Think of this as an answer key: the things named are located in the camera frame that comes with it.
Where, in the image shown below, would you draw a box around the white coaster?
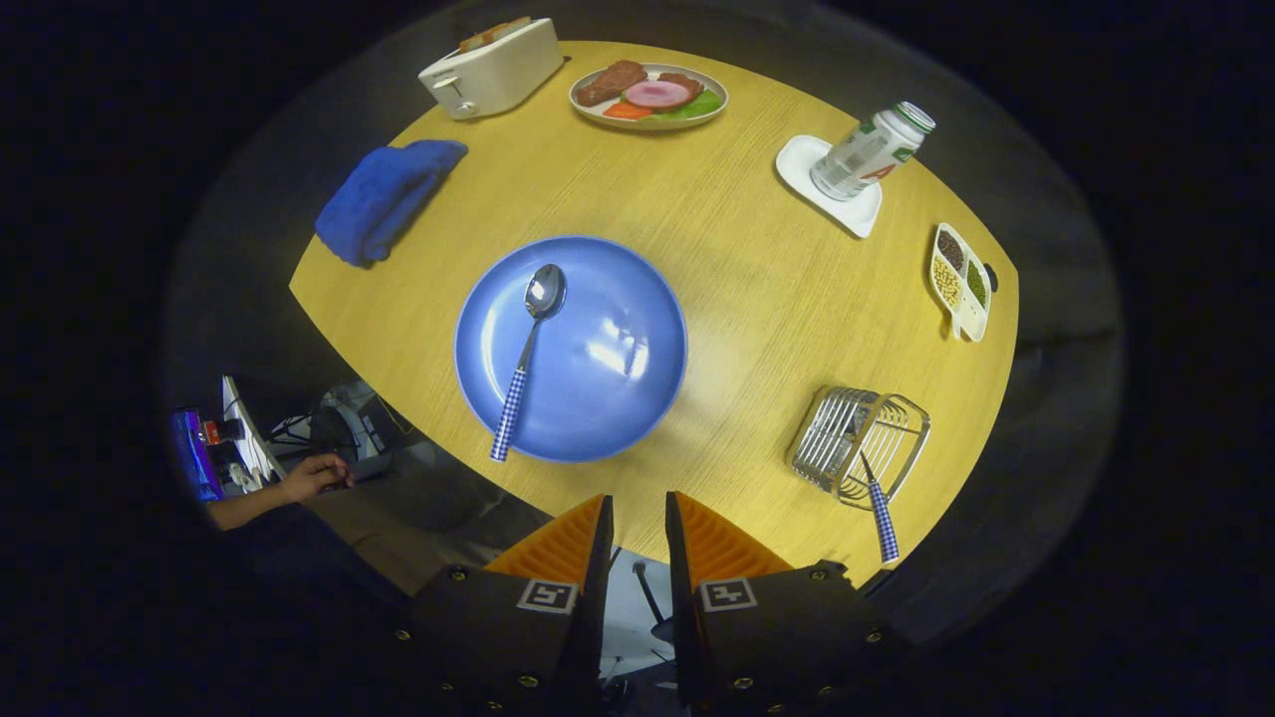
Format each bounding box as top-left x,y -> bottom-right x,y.
775,134 -> 884,240

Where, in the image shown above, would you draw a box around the white oval food plate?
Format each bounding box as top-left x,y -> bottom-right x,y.
569,62 -> 729,131

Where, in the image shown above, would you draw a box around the white divided grain dish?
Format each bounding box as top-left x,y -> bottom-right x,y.
928,222 -> 994,344

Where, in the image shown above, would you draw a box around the person's khaki trousers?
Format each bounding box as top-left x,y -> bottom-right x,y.
304,448 -> 559,598

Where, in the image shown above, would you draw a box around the white toaster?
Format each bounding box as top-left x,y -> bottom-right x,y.
418,17 -> 566,121

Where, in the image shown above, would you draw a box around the fork with checked handle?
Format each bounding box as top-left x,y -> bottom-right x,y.
857,448 -> 901,567

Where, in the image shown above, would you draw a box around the pink ham slice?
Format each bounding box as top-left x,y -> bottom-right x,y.
624,80 -> 692,110

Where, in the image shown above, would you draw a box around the purple lit screen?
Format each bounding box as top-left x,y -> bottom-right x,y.
169,408 -> 222,502

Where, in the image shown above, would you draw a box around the white device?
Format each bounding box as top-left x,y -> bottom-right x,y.
221,375 -> 287,491

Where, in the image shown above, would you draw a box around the blue towel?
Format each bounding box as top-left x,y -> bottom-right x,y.
315,139 -> 469,268

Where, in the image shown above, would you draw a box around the blue plate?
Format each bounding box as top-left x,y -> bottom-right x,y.
454,235 -> 689,464

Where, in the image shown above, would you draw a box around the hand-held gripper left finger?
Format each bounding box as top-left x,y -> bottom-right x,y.
393,493 -> 616,717

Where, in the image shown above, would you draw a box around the person's dark top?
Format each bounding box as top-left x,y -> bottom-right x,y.
214,508 -> 419,678

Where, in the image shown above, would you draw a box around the white bottle green label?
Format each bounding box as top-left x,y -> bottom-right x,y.
810,101 -> 937,203

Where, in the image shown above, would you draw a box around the spoon with checked handle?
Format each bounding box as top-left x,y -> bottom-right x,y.
489,263 -> 568,463

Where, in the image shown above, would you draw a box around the dark equipment box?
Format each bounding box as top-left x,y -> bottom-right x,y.
309,381 -> 399,479

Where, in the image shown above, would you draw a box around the metal wire rack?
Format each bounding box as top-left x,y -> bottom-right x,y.
785,385 -> 932,512

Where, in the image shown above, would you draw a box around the green lettuce leaf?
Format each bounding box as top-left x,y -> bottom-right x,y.
657,90 -> 724,122

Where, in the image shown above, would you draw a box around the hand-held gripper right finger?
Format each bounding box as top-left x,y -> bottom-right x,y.
664,491 -> 912,717

